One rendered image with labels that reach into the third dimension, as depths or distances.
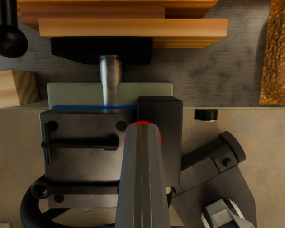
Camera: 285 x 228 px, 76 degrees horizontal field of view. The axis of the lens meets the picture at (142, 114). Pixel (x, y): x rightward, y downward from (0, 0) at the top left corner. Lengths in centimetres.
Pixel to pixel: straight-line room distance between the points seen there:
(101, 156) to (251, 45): 24
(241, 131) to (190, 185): 50
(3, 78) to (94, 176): 16
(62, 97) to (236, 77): 23
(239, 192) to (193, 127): 46
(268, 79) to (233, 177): 100
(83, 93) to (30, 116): 118
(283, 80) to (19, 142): 141
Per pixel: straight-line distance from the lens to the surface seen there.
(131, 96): 20
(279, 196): 171
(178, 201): 124
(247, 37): 30
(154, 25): 20
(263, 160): 152
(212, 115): 51
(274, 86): 30
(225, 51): 29
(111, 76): 20
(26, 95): 27
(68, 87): 22
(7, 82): 27
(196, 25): 21
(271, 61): 31
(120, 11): 23
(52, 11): 24
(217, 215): 110
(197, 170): 114
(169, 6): 23
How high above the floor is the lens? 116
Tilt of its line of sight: 80 degrees down
